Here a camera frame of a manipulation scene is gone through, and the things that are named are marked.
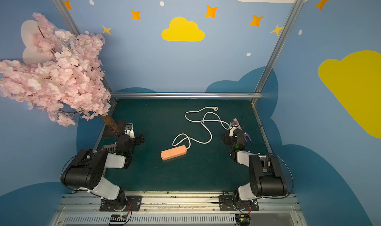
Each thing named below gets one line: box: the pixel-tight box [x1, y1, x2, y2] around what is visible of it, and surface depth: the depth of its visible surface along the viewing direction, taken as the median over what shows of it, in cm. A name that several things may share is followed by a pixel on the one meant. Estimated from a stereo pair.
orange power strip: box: [160, 144, 188, 162], surface depth 92 cm
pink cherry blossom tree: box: [0, 12, 119, 132], surface depth 62 cm
